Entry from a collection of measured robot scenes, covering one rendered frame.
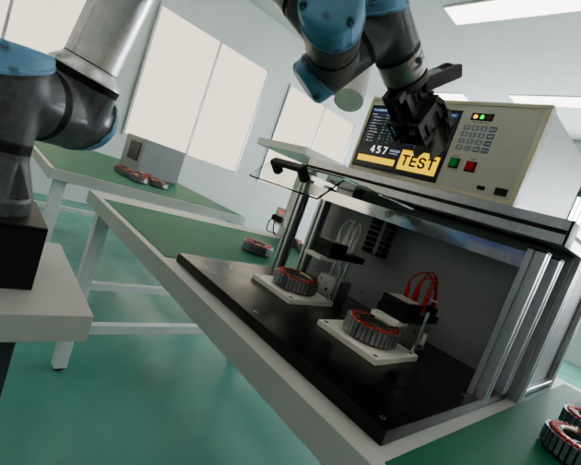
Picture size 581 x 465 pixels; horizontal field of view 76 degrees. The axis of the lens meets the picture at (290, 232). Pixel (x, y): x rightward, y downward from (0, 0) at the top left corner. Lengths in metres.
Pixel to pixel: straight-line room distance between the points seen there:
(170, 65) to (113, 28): 4.76
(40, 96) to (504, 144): 0.81
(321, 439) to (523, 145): 0.65
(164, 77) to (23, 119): 4.85
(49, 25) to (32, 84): 4.55
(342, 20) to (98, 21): 0.42
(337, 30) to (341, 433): 0.47
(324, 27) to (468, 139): 0.53
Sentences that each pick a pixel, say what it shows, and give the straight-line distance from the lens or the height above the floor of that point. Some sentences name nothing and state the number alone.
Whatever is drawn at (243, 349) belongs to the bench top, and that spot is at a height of 0.73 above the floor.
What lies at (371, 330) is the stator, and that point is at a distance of 0.73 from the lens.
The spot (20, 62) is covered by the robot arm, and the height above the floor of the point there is 1.04.
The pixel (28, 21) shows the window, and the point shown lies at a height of 1.74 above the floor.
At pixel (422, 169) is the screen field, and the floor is 1.15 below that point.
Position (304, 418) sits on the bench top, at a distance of 0.55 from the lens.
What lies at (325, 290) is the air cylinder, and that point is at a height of 0.79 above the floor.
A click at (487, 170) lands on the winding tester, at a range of 0.87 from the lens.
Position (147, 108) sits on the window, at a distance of 5.37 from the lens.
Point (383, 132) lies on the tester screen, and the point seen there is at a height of 1.23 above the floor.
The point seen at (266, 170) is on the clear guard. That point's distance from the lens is 0.88.
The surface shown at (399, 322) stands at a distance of 0.80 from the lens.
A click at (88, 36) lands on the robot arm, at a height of 1.13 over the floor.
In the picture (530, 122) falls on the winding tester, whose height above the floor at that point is 1.28.
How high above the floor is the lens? 1.00
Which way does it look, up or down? 6 degrees down
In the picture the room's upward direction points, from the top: 20 degrees clockwise
